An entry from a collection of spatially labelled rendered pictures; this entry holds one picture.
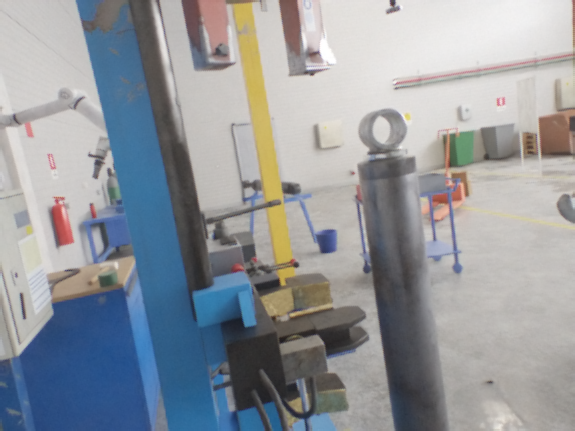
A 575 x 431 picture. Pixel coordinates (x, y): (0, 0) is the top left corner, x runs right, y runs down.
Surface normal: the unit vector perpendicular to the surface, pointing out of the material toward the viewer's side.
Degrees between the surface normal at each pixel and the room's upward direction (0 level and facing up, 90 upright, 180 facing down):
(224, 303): 90
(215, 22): 90
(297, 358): 90
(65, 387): 90
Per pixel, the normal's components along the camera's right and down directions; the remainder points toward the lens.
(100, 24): 0.22, 0.11
